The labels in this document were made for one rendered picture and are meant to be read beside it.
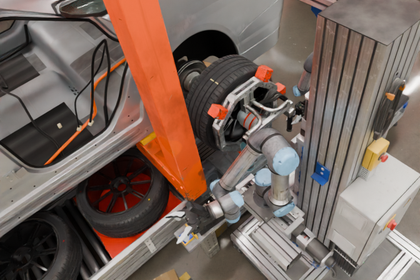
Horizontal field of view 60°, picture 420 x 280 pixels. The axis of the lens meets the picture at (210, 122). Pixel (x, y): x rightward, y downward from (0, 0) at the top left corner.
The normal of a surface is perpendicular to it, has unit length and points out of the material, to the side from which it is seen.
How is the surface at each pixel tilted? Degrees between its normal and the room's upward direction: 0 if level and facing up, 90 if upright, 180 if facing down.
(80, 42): 6
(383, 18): 0
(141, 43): 90
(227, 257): 0
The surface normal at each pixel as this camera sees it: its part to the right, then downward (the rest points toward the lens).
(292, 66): -0.13, -0.64
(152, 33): 0.65, 0.52
